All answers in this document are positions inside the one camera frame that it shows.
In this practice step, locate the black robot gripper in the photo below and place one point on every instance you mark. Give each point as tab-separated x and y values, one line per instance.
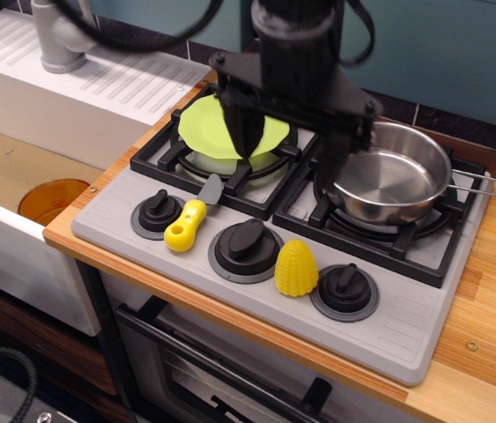
297	91

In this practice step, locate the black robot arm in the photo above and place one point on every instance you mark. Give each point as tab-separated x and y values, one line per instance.
309	30

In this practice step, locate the yellow toy corn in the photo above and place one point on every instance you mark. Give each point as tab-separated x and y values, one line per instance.
296	272

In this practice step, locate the black left burner grate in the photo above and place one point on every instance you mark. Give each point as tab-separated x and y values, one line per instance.
254	187

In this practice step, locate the black burner grate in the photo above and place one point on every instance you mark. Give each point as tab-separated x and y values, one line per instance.
431	250
254	187

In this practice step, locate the light green plastic plate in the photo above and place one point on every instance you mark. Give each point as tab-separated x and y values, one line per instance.
203	129

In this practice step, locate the stainless steel pan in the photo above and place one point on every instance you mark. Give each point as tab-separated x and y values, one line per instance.
397	180

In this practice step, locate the black middle stove knob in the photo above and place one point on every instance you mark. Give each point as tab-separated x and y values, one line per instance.
245	253

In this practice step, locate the black stove knob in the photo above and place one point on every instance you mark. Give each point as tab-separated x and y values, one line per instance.
245	253
155	214
345	293

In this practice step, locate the grey toy stove top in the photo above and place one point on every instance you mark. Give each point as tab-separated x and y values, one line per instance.
397	340

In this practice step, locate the black left stove knob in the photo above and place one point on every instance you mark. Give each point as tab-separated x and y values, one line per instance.
155	214

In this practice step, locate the black right stove knob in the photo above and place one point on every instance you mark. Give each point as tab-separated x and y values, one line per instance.
345	293

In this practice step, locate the black right burner grate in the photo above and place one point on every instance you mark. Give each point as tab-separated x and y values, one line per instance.
431	250

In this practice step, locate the grey toy faucet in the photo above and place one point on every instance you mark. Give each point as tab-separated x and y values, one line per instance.
63	44

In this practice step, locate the white toy sink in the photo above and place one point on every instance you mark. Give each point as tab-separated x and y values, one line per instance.
73	125

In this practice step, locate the orange plastic bowl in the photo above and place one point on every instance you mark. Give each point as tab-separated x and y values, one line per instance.
45	202

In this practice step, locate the toy oven door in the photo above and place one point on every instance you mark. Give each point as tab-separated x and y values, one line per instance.
201	372

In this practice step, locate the yellow handled grey spatula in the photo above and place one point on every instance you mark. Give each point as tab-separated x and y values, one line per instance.
180	236

